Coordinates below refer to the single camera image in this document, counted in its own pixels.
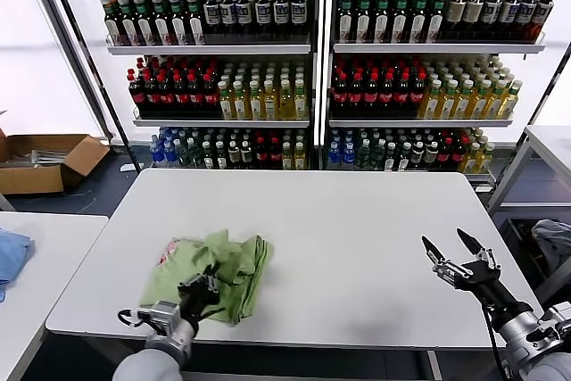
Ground dark bottle beige label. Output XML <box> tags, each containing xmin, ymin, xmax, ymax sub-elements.
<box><xmin>462</xmin><ymin>0</ymin><xmax>485</xmax><ymax>41</ymax></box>
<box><xmin>443</xmin><ymin>0</ymin><xmax>468</xmax><ymax>41</ymax></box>

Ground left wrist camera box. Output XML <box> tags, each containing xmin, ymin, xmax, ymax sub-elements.
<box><xmin>137</xmin><ymin>300</ymin><xmax>180</xmax><ymax>334</ymax></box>

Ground cola bottle red cap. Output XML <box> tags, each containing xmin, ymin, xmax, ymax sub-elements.
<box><xmin>186</xmin><ymin>70</ymin><xmax>205</xmax><ymax>115</ymax></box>
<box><xmin>394</xmin><ymin>69</ymin><xmax>411</xmax><ymax>114</ymax></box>
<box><xmin>333</xmin><ymin>69</ymin><xmax>350</xmax><ymax>114</ymax></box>
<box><xmin>378</xmin><ymin>69</ymin><xmax>396</xmax><ymax>114</ymax></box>
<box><xmin>450</xmin><ymin>137</ymin><xmax>466</xmax><ymax>169</ymax></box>
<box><xmin>128</xmin><ymin>68</ymin><xmax>147</xmax><ymax>115</ymax></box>
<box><xmin>363</xmin><ymin>69</ymin><xmax>381</xmax><ymax>114</ymax></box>
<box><xmin>142</xmin><ymin>69</ymin><xmax>161</xmax><ymax>115</ymax></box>
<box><xmin>436</xmin><ymin>137</ymin><xmax>451</xmax><ymax>168</ymax></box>
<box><xmin>409</xmin><ymin>69</ymin><xmax>427</xmax><ymax>114</ymax></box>
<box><xmin>269</xmin><ymin>137</ymin><xmax>283</xmax><ymax>170</ymax></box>
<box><xmin>202</xmin><ymin>70</ymin><xmax>220</xmax><ymax>115</ymax></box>
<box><xmin>254</xmin><ymin>137</ymin><xmax>269</xmax><ymax>170</ymax></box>
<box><xmin>172</xmin><ymin>70</ymin><xmax>191</xmax><ymax>115</ymax></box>
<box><xmin>156</xmin><ymin>70</ymin><xmax>176</xmax><ymax>115</ymax></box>
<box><xmin>348</xmin><ymin>69</ymin><xmax>366</xmax><ymax>114</ymax></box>

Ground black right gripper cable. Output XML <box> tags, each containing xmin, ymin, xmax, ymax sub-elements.
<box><xmin>481</xmin><ymin>304</ymin><xmax>512</xmax><ymax>380</ymax></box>

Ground open cardboard box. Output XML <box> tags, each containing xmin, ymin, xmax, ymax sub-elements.
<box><xmin>0</xmin><ymin>128</ymin><xmax>112</xmax><ymax>195</ymax></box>

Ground grey metal cart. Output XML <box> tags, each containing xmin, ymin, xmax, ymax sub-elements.
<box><xmin>484</xmin><ymin>125</ymin><xmax>571</xmax><ymax>306</ymax></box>

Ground dark bottle white blue label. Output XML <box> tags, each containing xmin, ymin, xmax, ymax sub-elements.
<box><xmin>235</xmin><ymin>0</ymin><xmax>253</xmax><ymax>37</ymax></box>
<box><xmin>516</xmin><ymin>0</ymin><xmax>539</xmax><ymax>41</ymax></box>
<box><xmin>480</xmin><ymin>0</ymin><xmax>503</xmax><ymax>41</ymax></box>
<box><xmin>290</xmin><ymin>0</ymin><xmax>309</xmax><ymax>37</ymax></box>
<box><xmin>203</xmin><ymin>0</ymin><xmax>222</xmax><ymax>37</ymax></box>
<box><xmin>272</xmin><ymin>0</ymin><xmax>291</xmax><ymax>37</ymax></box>
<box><xmin>219</xmin><ymin>0</ymin><xmax>237</xmax><ymax>37</ymax></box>
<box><xmin>498</xmin><ymin>0</ymin><xmax>521</xmax><ymax>41</ymax></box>
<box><xmin>254</xmin><ymin>0</ymin><xmax>273</xmax><ymax>37</ymax></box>

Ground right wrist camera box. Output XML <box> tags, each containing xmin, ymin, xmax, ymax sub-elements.
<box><xmin>534</xmin><ymin>303</ymin><xmax>571</xmax><ymax>343</ymax></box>

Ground light green polo shirt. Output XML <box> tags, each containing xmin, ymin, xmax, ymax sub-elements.
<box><xmin>140</xmin><ymin>228</ymin><xmax>276</xmax><ymax>327</ymax></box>

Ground large white folding table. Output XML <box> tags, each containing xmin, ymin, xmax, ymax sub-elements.
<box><xmin>44</xmin><ymin>168</ymin><xmax>559</xmax><ymax>381</ymax></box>

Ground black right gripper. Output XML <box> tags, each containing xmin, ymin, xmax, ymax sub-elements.
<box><xmin>421</xmin><ymin>228</ymin><xmax>522</xmax><ymax>319</ymax></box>

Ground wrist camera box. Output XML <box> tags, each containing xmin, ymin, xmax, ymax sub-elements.
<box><xmin>137</xmin><ymin>300</ymin><xmax>180</xmax><ymax>334</ymax></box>
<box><xmin>534</xmin><ymin>303</ymin><xmax>571</xmax><ymax>343</ymax></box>

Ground diagonal metal frame bar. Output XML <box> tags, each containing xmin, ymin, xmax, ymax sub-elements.
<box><xmin>20</xmin><ymin>0</ymin><xmax>142</xmax><ymax>172</ymax></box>

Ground dark bottle green white label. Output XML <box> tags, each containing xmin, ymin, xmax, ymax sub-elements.
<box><xmin>355</xmin><ymin>0</ymin><xmax>375</xmax><ymax>45</ymax></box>
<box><xmin>136</xmin><ymin>0</ymin><xmax>155</xmax><ymax>46</ymax></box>
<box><xmin>426</xmin><ymin>0</ymin><xmax>448</xmax><ymax>45</ymax></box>
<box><xmin>186</xmin><ymin>0</ymin><xmax>206</xmax><ymax>46</ymax></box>
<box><xmin>338</xmin><ymin>0</ymin><xmax>357</xmax><ymax>45</ymax></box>
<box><xmin>119</xmin><ymin>0</ymin><xmax>138</xmax><ymax>46</ymax></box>
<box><xmin>410</xmin><ymin>0</ymin><xmax>429</xmax><ymax>45</ymax></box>
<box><xmin>373</xmin><ymin>0</ymin><xmax>393</xmax><ymax>45</ymax></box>
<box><xmin>169</xmin><ymin>0</ymin><xmax>188</xmax><ymax>46</ymax></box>
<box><xmin>152</xmin><ymin>0</ymin><xmax>171</xmax><ymax>46</ymax></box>
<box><xmin>392</xmin><ymin>0</ymin><xmax>410</xmax><ymax>45</ymax></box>
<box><xmin>103</xmin><ymin>0</ymin><xmax>122</xmax><ymax>46</ymax></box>

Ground light blue cloth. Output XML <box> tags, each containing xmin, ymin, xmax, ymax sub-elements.
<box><xmin>0</xmin><ymin>228</ymin><xmax>36</xmax><ymax>302</ymax></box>

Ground grey crumpled cloth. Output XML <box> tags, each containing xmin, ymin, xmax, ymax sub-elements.
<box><xmin>530</xmin><ymin>219</ymin><xmax>571</xmax><ymax>275</ymax></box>

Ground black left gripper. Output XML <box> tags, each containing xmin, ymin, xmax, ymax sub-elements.
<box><xmin>178</xmin><ymin>264</ymin><xmax>223</xmax><ymax>320</ymax></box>

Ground metal parts in carton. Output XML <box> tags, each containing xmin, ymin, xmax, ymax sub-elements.
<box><xmin>4</xmin><ymin>148</ymin><xmax>68</xmax><ymax>169</ymax></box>

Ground grey shelf unit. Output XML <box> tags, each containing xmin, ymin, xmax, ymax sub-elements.
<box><xmin>75</xmin><ymin>0</ymin><xmax>323</xmax><ymax>172</ymax></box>
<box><xmin>327</xmin><ymin>0</ymin><xmax>549</xmax><ymax>184</ymax></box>

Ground brown tea bottle white label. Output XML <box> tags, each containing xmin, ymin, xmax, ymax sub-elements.
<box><xmin>533</xmin><ymin>0</ymin><xmax>556</xmax><ymax>41</ymax></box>

